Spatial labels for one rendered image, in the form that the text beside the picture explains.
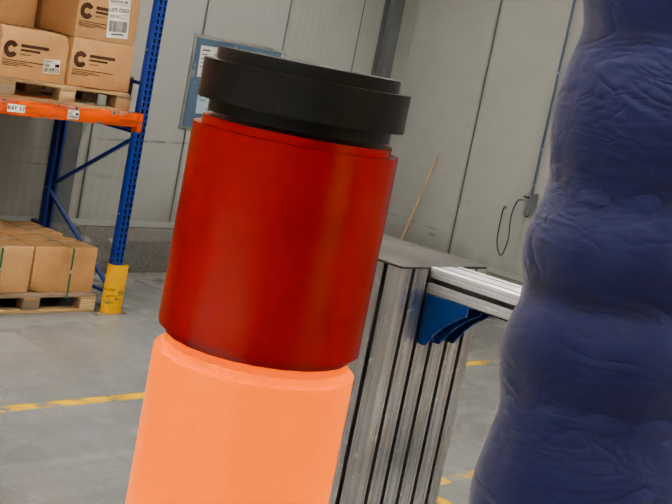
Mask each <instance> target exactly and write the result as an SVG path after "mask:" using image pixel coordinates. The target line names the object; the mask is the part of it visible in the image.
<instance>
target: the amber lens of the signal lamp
mask: <svg viewBox="0 0 672 504"><path fill-rule="evenodd" d="M353 380H354V375H353V373H352V372H351V370H350V369H349V368H348V366H347V365H346V366H344V367H342V368H340V369H336V370H330V371H319V372H301V371H286V370H277V369H270V368H263V367H256V366H252V365H247V364H242V363H237V362H233V361H229V360H225V359H222V358H218V357H215V356H211V355H208V354H205V353H202V352H200V351H197V350H195V349H192V348H189V347H187V346H185V345H183V344H182V343H180V342H178V341H176V340H174V339H173V338H172V337H171V336H170V335H169V334H168V333H166V332H165V333H164V334H161V335H159V336H158V337H157V338H156V339H155V340H154V344H153V349H152V355H151V361H150V366H149V372H148V377H147V383H146V389H145V394H144V400H143V406H142V411H141V417H140V423H139V428H138V434H137V440H136V445H135V451H134V457H133V462H132V468H131V473H130V479H129V485H128V490H127V496H126V502H125V504H328V503H329V498H330V493H331V488H332V483H333V479H334V474H335V469H336V464H337V459H338V454H339V449H340V444H341V439H342V434H343V429H344V425H345V420H346V415H347V410H348V405H349V400H350V395H351V390H352V385H353Z"/></svg>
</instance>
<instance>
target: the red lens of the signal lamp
mask: <svg viewBox="0 0 672 504"><path fill-rule="evenodd" d="M391 152H392V148H391V147H389V146H386V145H378V144H368V143H360V142H353V141H346V140H340V139H334V138H328V137H322V136H317V135H312V134H306V133H301V132H296V131H291V130H286V129H281V128H276V127H271V126H267V125H262V124H258V123H253V122H249V121H245V120H241V119H237V118H233V117H229V116H226V115H222V114H219V113H216V112H213V111H205V112H203V116H202V118H194V119H193V123H192V129H191V135H190V140H189V146H188V152H187V157H186V163H185V169H184V174H183V180H182V186H181V191H180V197H179V202H178V208H177V214H176V219H175V225H174V231H173V236H172V242H171V248H170V253H169V259H168V265H167V270H166V276H165V282H164V287H163V293H162V298H161V304H160V310H159V315H158V318H159V323H160V324H161V325H162V326H163V327H164V328H165V329H166V333H168V334H169V335H170V336H171V337H172V338H173V339H174V340H176V341H178V342H180V343H182V344H183V345H185V346H187V347H189V348H192V349H195V350H197V351H200V352H202V353H205V354H208V355H211V356H215V357H218V358H222V359H225V360H229V361H233V362H237V363H242V364H247V365H252V366H256V367H263V368H270V369H277V370H286V371H301V372H319V371H330V370H336V369H340V368H342V367H344V366H346V365H348V363H350V362H352V361H354V360H356V359H358V355H359V351H360V346H361V341H362V336H363V331H364V326H365V321H366V316H367V311H368V307H369V302H370V297H371V292H372V287H373V282H374V277H375V272H376V267H377V262H378V257H379V252H380V248H381V243H382V238H383V233H384V228H385V223H386V218H387V213H388V208H389V203H390V198H391V194H392V189H393V184H394V179H395V174H396V169H397V164H398V159H399V158H398V157H396V156H394V155H391Z"/></svg>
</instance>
